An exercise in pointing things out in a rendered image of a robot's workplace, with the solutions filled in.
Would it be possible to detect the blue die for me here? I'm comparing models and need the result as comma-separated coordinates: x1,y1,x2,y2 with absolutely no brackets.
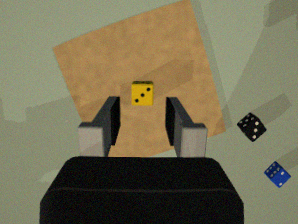
264,161,291,188

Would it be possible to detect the tan mat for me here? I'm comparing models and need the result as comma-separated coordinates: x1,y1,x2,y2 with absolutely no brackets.
53,0,226,157

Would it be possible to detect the yellow die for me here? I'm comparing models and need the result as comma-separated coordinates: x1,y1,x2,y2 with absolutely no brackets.
132,81,154,106

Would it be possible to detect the black die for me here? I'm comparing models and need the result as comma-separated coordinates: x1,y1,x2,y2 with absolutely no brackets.
237,113,267,142

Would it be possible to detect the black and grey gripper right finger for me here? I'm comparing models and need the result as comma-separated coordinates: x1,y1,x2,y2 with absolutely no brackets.
165,97,208,157

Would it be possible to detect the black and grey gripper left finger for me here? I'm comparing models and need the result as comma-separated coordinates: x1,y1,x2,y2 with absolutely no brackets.
77,96,120,157

